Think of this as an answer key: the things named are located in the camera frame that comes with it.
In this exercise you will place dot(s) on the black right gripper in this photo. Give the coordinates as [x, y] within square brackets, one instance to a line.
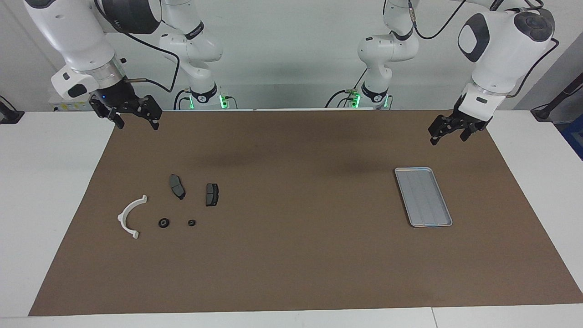
[114, 98]

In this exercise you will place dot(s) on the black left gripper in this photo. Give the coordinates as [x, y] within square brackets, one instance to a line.
[464, 120]

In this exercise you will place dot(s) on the large black bearing gear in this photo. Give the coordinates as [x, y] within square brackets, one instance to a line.
[164, 222]

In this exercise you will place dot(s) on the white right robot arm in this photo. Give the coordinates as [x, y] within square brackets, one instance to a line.
[68, 36]

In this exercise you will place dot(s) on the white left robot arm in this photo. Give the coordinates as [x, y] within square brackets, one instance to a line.
[501, 59]

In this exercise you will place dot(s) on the grey metal tray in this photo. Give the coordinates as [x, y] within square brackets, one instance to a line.
[423, 198]

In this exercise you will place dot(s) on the white box with yellow labels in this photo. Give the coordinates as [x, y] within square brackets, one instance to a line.
[68, 106]

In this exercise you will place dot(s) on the long curved grey brake pad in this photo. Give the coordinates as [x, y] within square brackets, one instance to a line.
[176, 186]

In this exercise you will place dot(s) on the black angled stand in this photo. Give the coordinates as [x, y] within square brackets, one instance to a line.
[544, 111]

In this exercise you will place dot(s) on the short rectangular grey brake pad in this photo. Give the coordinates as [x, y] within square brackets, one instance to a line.
[212, 195]

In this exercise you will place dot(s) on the blue object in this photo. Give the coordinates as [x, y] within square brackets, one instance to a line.
[575, 136]

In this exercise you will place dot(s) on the black table clamp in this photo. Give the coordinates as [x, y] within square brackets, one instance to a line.
[11, 116]

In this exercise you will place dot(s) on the brown table mat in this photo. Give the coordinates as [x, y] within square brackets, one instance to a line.
[291, 255]

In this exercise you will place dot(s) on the white semicircular plastic bracket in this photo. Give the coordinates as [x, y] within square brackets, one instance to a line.
[122, 218]

